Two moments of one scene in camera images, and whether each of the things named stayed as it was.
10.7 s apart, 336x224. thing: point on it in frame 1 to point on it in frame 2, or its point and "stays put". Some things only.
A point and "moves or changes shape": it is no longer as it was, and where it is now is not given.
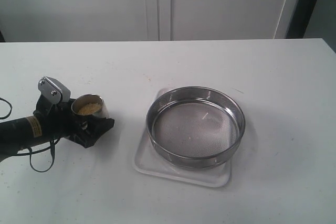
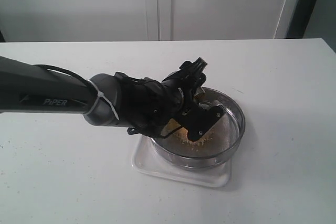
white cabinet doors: [70, 7] stays put
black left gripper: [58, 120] to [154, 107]
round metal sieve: [196, 127] stays put
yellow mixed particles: [90, 109] moves or changes shape
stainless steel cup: [89, 105] moves or changes shape
